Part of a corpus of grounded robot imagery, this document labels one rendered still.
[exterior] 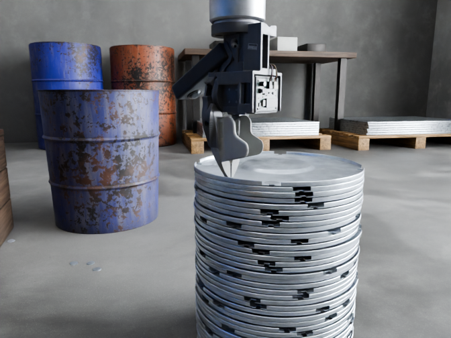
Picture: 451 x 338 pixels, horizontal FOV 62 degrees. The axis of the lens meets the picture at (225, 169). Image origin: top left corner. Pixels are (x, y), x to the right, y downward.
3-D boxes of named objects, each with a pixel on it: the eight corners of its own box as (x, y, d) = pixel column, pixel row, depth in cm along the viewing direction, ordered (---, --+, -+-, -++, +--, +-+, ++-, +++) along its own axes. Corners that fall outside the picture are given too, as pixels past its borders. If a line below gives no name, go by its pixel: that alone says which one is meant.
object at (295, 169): (213, 153, 83) (213, 149, 83) (350, 157, 78) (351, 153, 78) (172, 182, 55) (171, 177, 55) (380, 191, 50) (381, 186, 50)
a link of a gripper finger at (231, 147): (242, 186, 51) (242, 117, 49) (209, 180, 54) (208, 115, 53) (255, 182, 53) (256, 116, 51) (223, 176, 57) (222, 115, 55)
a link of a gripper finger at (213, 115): (210, 149, 52) (209, 83, 50) (202, 148, 52) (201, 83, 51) (231, 145, 55) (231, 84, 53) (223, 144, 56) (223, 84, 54)
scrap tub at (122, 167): (161, 199, 171) (158, 90, 162) (166, 231, 131) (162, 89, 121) (62, 204, 162) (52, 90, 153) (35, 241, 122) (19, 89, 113)
